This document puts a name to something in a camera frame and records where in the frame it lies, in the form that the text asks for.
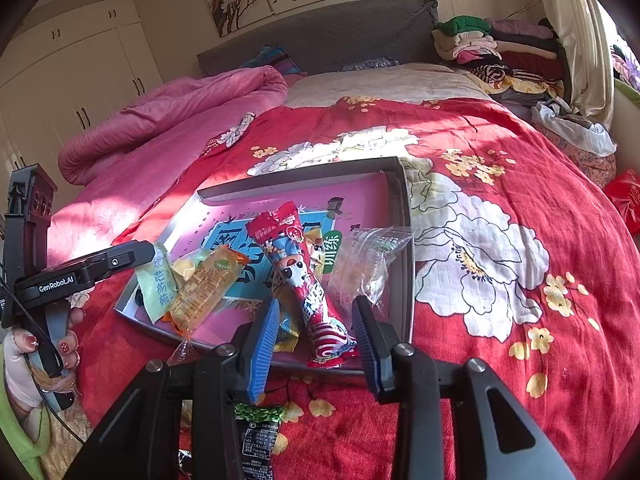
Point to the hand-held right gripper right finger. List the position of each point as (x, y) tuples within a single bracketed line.
[(367, 355)]

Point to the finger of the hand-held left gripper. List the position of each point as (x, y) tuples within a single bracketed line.
[(125, 257)]

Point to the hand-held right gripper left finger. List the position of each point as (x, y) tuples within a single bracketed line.
[(265, 355)]

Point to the light green milk snack packet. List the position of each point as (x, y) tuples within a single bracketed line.
[(157, 285)]

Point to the small yellow cake packet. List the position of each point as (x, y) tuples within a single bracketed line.
[(186, 266)]

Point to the long red snack packet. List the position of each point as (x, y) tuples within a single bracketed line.
[(310, 300)]

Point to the orange bread packet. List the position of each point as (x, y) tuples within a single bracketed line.
[(205, 292)]

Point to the clear snack packet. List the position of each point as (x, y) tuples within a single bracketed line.
[(370, 260)]

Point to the orange brown snack packet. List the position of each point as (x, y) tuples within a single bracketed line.
[(316, 245)]

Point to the grey cardboard box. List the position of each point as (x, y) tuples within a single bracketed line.
[(402, 220)]

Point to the person's left forearm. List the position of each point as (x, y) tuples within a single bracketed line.
[(15, 445)]

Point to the person's left hand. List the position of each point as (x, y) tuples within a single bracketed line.
[(70, 347)]

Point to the yellow blue snack packet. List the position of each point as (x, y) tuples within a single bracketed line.
[(287, 332)]

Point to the black green snack packet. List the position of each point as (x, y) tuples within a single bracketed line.
[(257, 445)]

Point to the pink book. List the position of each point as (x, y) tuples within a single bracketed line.
[(360, 200)]

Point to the pink quilt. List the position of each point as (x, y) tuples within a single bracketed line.
[(175, 110)]

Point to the beige plush blanket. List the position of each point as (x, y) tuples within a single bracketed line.
[(65, 460)]

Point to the red floral blanket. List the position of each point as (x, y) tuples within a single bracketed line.
[(550, 350)]

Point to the cream wardrobe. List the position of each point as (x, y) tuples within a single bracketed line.
[(75, 60)]

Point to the blue patterned pillow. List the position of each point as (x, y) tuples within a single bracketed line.
[(270, 57)]

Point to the beige bed sheet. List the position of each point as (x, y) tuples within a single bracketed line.
[(390, 85)]

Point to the grey patterned pillow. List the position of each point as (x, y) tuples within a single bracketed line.
[(370, 64)]

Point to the pink floral cloth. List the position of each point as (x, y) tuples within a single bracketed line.
[(590, 165)]

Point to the red plastic bag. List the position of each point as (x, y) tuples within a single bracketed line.
[(625, 200)]

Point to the white grey cloth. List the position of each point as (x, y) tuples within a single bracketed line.
[(565, 125)]

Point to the grey padded headboard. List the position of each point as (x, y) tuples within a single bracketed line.
[(350, 30)]

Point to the pile of folded clothes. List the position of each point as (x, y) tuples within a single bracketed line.
[(500, 55)]

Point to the beige curtain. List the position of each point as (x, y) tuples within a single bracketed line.
[(585, 60)]

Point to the window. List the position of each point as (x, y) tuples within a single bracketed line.
[(625, 60)]

